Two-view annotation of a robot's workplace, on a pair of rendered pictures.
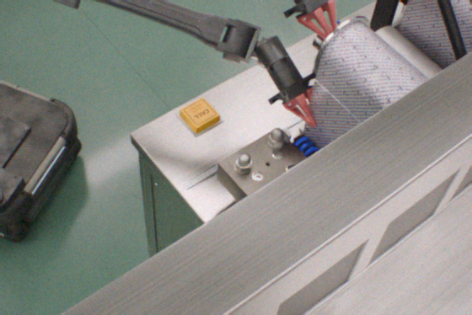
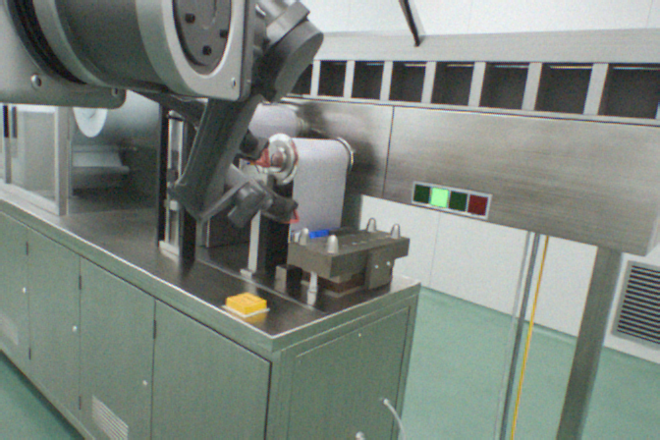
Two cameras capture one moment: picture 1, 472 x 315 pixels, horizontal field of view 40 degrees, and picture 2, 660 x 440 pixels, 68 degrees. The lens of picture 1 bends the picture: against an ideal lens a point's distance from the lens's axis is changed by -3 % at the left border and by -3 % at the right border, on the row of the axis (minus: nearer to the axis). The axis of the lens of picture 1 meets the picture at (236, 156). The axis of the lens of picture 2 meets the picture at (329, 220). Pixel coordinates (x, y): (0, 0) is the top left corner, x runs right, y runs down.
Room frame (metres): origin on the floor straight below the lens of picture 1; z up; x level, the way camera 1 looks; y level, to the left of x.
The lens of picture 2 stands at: (0.97, 1.26, 1.39)
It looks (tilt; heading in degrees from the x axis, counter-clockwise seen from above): 12 degrees down; 262
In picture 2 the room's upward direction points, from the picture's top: 6 degrees clockwise
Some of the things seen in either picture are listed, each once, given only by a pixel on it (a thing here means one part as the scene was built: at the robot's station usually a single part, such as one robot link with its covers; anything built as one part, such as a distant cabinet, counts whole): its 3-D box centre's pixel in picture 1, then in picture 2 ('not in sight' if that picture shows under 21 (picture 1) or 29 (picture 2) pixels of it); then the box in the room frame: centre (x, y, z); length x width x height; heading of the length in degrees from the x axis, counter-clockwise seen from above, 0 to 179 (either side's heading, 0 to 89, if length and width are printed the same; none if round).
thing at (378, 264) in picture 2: not in sight; (379, 267); (0.62, -0.10, 0.96); 0.10 x 0.03 x 0.11; 43
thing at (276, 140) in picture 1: (276, 136); (303, 236); (0.85, -0.08, 1.05); 0.04 x 0.04 x 0.04
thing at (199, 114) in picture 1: (200, 114); (246, 303); (1.00, 0.10, 0.91); 0.07 x 0.07 x 0.02; 43
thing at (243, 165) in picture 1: (244, 161); (332, 243); (0.78, -0.02, 1.05); 0.04 x 0.04 x 0.04
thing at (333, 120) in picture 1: (347, 146); (318, 208); (0.80, -0.22, 1.11); 0.23 x 0.01 x 0.18; 43
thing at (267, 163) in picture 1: (308, 218); (353, 249); (0.69, -0.16, 1.00); 0.40 x 0.16 x 0.06; 43
